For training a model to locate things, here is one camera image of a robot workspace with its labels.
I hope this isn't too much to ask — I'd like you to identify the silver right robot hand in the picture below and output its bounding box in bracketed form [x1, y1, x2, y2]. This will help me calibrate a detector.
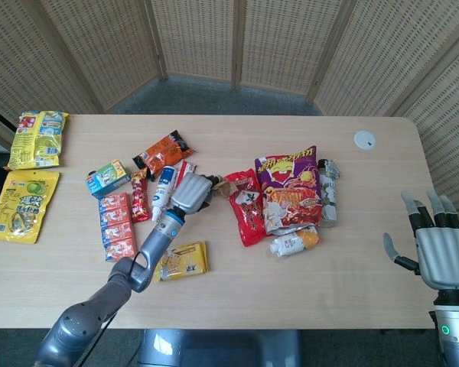
[382, 190, 459, 295]

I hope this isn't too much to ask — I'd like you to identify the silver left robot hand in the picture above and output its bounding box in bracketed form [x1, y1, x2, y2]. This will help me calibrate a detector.
[170, 172, 225, 213]

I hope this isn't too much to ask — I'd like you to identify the brown snack pouch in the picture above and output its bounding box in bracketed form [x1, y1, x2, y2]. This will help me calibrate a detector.
[213, 178, 236, 198]

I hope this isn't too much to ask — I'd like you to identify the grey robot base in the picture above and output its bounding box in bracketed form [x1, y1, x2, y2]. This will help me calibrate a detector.
[137, 328, 303, 367]

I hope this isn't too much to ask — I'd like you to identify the red white sachet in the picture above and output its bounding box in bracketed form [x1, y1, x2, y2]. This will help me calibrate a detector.
[171, 160, 198, 187]

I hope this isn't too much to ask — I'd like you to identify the white blue squeeze tube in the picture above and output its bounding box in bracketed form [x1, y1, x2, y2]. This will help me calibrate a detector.
[151, 164, 177, 222]

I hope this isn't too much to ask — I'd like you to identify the orange black snack packet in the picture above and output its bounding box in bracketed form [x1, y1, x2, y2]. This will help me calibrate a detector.
[132, 129, 196, 180]

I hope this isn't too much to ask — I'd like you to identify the red slim snack packet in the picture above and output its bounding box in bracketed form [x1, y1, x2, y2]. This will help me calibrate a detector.
[131, 167, 151, 224]

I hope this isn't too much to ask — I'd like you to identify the red snack bag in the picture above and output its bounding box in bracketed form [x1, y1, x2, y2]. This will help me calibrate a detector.
[223, 170, 269, 248]

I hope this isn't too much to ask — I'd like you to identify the yellow cracker packet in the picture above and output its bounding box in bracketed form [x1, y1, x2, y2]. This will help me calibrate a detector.
[152, 240, 208, 283]

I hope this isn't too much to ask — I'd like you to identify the red wafer pack strip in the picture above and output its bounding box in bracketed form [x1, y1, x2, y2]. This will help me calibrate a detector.
[98, 192, 138, 263]

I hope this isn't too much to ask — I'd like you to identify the green blue small box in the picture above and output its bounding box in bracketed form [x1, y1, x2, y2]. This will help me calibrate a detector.
[86, 159, 132, 200]

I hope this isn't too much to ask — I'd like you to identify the purple red chips bag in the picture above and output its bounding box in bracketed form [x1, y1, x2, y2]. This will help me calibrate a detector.
[254, 145, 324, 235]

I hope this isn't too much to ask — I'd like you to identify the woven wooden folding screen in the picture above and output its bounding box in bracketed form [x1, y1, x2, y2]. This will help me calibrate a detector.
[0, 0, 459, 230]

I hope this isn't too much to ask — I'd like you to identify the yellow snack bag colourful print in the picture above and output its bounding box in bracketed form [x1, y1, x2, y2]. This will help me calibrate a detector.
[7, 109, 70, 171]

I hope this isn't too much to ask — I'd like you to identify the yellow bag green fruit print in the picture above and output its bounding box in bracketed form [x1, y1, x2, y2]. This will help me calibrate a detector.
[0, 170, 61, 245]

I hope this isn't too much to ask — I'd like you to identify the white round cable grommet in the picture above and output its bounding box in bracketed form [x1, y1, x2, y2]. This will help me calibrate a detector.
[353, 130, 378, 150]

